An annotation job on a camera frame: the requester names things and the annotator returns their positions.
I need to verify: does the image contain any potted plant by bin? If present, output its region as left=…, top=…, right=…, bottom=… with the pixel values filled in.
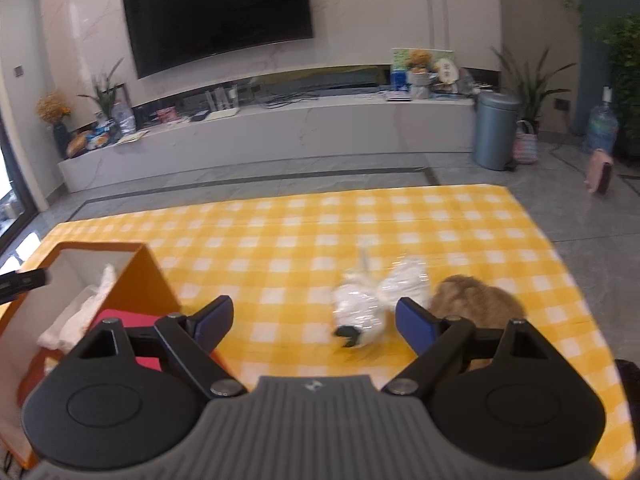
left=491, top=46, right=576, bottom=126

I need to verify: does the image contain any pastel woven basket bag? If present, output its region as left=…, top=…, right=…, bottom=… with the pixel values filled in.
left=513, top=120, right=538, bottom=165

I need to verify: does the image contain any black wall television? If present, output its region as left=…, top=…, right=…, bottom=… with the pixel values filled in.
left=122, top=0, right=314, bottom=78

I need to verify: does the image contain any clear plastic bagged cloth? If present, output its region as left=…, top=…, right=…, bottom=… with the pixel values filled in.
left=376, top=256, right=431, bottom=311

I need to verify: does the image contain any green picture card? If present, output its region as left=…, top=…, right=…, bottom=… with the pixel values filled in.
left=390, top=48, right=458, bottom=91

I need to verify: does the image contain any orange cardboard box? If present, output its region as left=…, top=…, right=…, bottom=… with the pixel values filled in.
left=1, top=242, right=180, bottom=469

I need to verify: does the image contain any white marble tv console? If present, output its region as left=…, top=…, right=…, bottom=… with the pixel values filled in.
left=58, top=94, right=475, bottom=192

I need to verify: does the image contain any yellow checkered tablecloth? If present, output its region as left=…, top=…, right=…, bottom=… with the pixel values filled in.
left=26, top=184, right=636, bottom=479

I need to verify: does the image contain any white wifi router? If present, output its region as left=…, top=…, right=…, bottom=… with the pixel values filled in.
left=205, top=86, right=240, bottom=122

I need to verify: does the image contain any green plant on console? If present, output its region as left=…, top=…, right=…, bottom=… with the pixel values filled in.
left=78, top=58, right=124, bottom=131

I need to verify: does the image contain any yellow dried flower vase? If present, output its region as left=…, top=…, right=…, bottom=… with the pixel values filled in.
left=36, top=90, right=72, bottom=159

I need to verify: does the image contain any white tissue paper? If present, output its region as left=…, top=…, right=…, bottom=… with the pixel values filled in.
left=37, top=264, right=117, bottom=353

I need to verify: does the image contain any pink space heater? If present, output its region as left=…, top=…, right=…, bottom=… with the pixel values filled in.
left=585, top=148, right=614, bottom=196

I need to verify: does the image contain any teddy bear on console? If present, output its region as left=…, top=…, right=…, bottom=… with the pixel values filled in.
left=406, top=49, right=433, bottom=73

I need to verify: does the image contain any blue grey trash can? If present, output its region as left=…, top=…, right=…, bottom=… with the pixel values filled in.
left=472, top=92, right=521, bottom=171

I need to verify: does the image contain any blue water jug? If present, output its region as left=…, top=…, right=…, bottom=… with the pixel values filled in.
left=584, top=87, right=618, bottom=154

